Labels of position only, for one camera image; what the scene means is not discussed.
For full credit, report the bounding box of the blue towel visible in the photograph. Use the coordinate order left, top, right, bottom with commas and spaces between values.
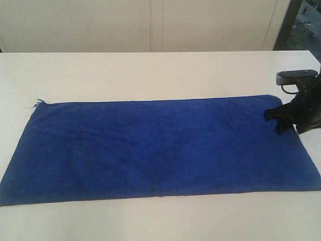
1, 95, 320, 206

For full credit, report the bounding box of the dark window frame post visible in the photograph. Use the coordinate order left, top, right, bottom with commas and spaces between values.
273, 0, 302, 51

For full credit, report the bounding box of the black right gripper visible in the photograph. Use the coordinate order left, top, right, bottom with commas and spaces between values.
263, 85, 321, 135

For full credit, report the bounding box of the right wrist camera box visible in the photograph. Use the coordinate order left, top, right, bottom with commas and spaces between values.
276, 69, 318, 86

